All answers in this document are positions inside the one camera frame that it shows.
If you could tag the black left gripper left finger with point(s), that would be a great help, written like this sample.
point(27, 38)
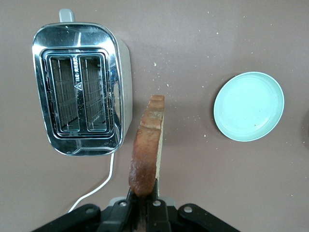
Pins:
point(118, 217)

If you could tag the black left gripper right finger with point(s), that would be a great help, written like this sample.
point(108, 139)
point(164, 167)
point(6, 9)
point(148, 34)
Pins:
point(158, 217)

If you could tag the brown bread slice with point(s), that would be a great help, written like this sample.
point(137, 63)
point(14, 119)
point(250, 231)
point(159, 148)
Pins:
point(144, 149)

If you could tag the light green round plate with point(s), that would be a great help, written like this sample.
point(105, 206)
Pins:
point(248, 106)

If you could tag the silver two-slot toaster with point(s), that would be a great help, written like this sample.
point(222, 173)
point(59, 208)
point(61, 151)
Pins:
point(72, 36)

